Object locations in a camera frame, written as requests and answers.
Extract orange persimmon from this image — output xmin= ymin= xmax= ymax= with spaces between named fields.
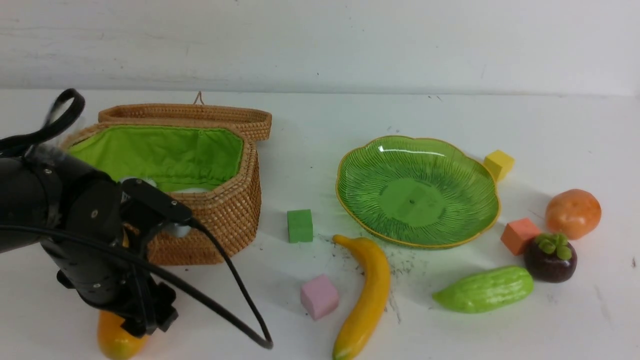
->
xmin=544 ymin=188 xmax=602 ymax=240

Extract yellow foam cube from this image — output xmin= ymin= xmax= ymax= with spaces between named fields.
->
xmin=483 ymin=149 xmax=515 ymax=182

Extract yellow banana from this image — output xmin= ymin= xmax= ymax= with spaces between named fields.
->
xmin=332 ymin=234 xmax=391 ymax=360

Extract green foam cube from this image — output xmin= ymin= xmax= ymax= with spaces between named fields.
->
xmin=286 ymin=209 xmax=314 ymax=244

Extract pink foam cube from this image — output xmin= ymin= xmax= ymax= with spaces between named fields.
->
xmin=300 ymin=274 xmax=339 ymax=321

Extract orange yellow mango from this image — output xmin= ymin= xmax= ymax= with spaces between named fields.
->
xmin=97 ymin=310 xmax=149 ymax=360

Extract orange foam cube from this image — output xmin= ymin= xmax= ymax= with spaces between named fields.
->
xmin=500 ymin=218 xmax=542 ymax=256

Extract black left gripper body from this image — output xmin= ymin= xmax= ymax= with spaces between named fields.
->
xmin=42 ymin=180 xmax=160 ymax=316

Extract woven rattan basket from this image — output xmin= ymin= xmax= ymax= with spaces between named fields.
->
xmin=61 ymin=121 xmax=262 ymax=256

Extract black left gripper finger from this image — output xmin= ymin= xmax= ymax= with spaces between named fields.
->
xmin=119 ymin=312 xmax=151 ymax=338
xmin=145 ymin=282 xmax=179 ymax=331

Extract white radish with leaves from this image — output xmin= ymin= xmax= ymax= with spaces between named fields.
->
xmin=116 ymin=177 xmax=211 ymax=197

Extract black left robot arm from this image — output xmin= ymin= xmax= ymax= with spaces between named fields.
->
xmin=0 ymin=154 xmax=192 ymax=338

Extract green bitter gourd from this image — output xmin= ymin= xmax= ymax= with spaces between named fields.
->
xmin=432 ymin=266 xmax=534 ymax=314

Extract green glass leaf plate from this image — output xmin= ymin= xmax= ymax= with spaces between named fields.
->
xmin=334 ymin=136 xmax=502 ymax=250

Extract dark purple mangosteen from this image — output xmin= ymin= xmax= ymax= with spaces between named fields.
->
xmin=523 ymin=232 xmax=578 ymax=284

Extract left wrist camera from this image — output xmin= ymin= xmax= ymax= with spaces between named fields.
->
xmin=119 ymin=177 xmax=194 ymax=239

